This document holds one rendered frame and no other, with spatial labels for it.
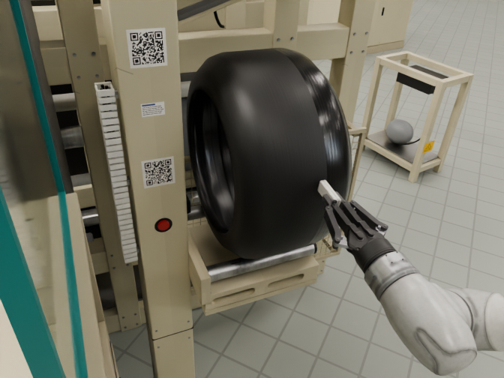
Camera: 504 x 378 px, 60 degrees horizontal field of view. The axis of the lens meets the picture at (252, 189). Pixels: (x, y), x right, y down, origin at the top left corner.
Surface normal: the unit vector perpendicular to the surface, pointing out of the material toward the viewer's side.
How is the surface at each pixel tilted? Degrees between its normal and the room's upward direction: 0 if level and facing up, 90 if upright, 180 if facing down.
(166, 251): 90
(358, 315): 0
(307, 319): 0
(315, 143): 57
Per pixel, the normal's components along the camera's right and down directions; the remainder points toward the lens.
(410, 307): -0.54, -0.45
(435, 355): -0.62, 0.04
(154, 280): 0.39, 0.54
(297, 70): 0.16, -0.62
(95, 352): 0.04, -0.82
